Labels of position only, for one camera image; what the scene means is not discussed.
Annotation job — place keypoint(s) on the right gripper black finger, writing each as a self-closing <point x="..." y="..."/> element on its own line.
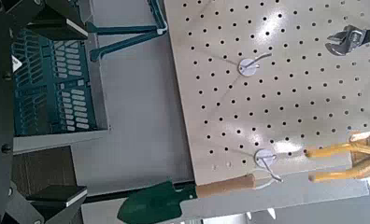
<point x="57" y="199"/>
<point x="57" y="23"/>

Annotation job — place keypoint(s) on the grey panel below pegboard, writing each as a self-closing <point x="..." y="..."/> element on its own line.
<point x="136" y="109"/>

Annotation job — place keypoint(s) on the white pegboard hook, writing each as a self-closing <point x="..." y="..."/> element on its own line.
<point x="265" y="157"/>
<point x="248" y="67"/>

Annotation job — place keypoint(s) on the beige pegboard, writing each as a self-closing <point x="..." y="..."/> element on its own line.
<point x="298" y="102"/>

